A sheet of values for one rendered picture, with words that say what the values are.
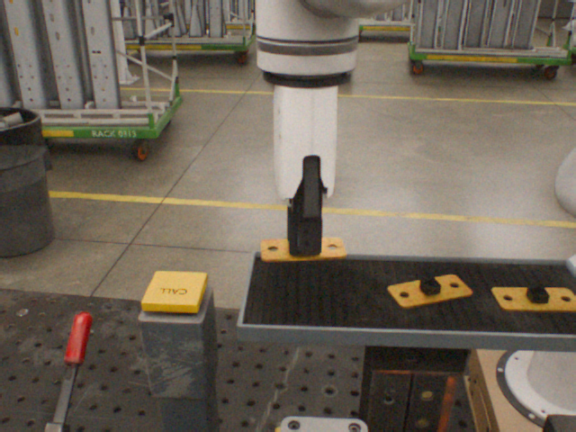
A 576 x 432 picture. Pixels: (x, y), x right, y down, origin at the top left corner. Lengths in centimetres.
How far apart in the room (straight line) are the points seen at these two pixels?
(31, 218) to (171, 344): 249
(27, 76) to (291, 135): 431
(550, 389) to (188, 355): 62
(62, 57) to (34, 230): 184
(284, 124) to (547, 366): 68
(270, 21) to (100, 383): 89
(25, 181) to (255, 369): 205
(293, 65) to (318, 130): 5
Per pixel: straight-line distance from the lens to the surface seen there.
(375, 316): 53
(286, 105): 42
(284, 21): 41
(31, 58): 462
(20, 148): 285
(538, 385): 100
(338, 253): 52
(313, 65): 41
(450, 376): 60
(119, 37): 665
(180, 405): 65
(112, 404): 111
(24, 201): 297
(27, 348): 130
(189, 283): 58
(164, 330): 57
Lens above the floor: 149
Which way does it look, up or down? 27 degrees down
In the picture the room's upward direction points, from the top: straight up
